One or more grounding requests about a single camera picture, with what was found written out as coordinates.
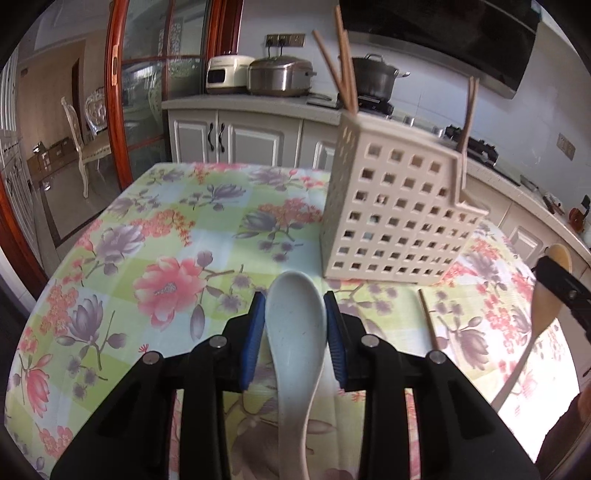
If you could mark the stainless steel electric cooker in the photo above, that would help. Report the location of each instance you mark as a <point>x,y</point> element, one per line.
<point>277,76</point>

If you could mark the white dining chair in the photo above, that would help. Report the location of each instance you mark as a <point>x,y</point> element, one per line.
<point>81,147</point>
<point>98,110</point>

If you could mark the wall power outlet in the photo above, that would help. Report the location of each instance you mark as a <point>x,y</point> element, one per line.
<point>285,40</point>

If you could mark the red framed glass door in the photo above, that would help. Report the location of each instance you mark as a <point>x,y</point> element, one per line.
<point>157,92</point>

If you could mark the white kitchen cabinets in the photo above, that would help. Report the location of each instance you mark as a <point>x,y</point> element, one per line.
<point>258,138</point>

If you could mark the beige wall switch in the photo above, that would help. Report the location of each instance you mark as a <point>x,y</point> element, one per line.
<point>565,146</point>

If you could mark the person's right forearm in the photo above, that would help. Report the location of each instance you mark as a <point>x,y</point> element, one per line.
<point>570,438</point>

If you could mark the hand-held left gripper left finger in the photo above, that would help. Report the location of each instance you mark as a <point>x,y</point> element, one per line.
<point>251,346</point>

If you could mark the black range hood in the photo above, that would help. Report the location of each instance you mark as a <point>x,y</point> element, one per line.
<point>438,32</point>

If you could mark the cardboard boxes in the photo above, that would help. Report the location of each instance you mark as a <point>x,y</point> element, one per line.
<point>48,157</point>

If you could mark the white ceramic spoon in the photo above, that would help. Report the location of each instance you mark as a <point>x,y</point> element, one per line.
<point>295,323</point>

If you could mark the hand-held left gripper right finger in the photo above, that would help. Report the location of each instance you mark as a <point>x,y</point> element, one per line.
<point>336,346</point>

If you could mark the brown sauce bottle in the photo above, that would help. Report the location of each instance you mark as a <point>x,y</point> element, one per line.
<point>577,219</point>

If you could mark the floral tablecloth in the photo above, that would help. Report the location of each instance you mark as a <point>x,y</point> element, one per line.
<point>184,258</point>

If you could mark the wooden spoon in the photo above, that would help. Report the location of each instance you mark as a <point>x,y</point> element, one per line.
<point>541,307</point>

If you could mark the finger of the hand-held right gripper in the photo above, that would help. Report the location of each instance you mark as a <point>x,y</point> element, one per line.
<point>565,290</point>

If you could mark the white rice cooker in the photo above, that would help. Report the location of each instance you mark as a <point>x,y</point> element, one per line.
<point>226,74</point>

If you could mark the cream perforated utensil holder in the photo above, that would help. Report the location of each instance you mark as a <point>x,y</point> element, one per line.
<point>397,207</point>

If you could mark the steel stock pot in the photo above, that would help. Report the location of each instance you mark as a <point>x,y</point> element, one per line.
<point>374,78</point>

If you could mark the black gas stove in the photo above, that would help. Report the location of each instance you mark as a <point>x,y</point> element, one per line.
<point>480,147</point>

